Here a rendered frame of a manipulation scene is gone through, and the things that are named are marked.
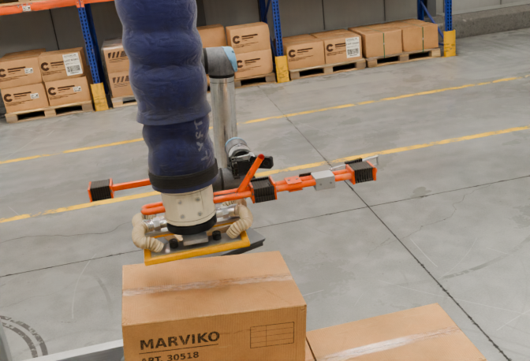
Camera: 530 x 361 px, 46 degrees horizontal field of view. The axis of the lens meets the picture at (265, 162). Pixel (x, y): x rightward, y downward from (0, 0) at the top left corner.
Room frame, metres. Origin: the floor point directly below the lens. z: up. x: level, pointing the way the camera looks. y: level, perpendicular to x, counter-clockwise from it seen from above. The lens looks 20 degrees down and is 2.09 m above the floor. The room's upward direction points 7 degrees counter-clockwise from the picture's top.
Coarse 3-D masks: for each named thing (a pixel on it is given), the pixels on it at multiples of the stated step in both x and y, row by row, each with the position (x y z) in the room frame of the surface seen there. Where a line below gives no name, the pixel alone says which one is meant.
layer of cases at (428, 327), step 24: (408, 312) 2.20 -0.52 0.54; (432, 312) 2.18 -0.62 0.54; (312, 336) 2.12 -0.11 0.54; (336, 336) 2.10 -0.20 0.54; (360, 336) 2.08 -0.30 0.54; (384, 336) 2.06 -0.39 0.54; (408, 336) 2.05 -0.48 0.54; (432, 336) 2.03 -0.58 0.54; (456, 336) 2.01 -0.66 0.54; (312, 360) 1.97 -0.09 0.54; (336, 360) 1.95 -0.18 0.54; (360, 360) 1.93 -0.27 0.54; (384, 360) 1.92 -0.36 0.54; (408, 360) 1.90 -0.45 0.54; (432, 360) 1.88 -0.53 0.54; (456, 360) 1.87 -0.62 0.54; (480, 360) 1.86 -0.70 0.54
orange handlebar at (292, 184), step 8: (376, 168) 1.99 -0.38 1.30; (296, 176) 1.98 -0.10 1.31; (336, 176) 1.95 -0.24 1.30; (344, 176) 1.95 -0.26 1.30; (120, 184) 2.11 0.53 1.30; (128, 184) 2.11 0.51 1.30; (136, 184) 2.11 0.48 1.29; (144, 184) 2.12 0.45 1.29; (280, 184) 1.95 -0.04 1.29; (288, 184) 1.92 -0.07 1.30; (296, 184) 1.92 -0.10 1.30; (304, 184) 1.93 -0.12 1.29; (312, 184) 1.93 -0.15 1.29; (216, 192) 1.93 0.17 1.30; (224, 192) 1.93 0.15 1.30; (240, 192) 1.90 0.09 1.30; (248, 192) 1.90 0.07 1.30; (216, 200) 1.88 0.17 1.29; (224, 200) 1.88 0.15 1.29; (144, 208) 1.86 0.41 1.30; (152, 208) 1.85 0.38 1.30; (160, 208) 1.85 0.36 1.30
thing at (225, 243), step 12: (216, 240) 1.80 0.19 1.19; (228, 240) 1.79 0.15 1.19; (240, 240) 1.79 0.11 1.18; (144, 252) 1.78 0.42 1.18; (156, 252) 1.76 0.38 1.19; (168, 252) 1.75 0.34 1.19; (180, 252) 1.75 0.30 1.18; (192, 252) 1.75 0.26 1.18; (204, 252) 1.75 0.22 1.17; (216, 252) 1.76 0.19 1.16; (144, 264) 1.73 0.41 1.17
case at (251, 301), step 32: (224, 256) 2.10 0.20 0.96; (256, 256) 2.10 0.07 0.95; (128, 288) 1.87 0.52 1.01; (160, 288) 1.87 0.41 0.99; (192, 288) 1.86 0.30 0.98; (224, 288) 1.86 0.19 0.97; (256, 288) 1.86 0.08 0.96; (288, 288) 1.85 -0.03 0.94; (128, 320) 1.68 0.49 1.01; (160, 320) 1.68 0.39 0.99; (192, 320) 1.69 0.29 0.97; (224, 320) 1.71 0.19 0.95; (256, 320) 1.72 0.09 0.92; (288, 320) 1.74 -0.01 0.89; (128, 352) 1.65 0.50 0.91; (160, 352) 1.67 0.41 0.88; (192, 352) 1.69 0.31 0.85; (224, 352) 1.70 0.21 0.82; (256, 352) 1.72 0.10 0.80; (288, 352) 1.74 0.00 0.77
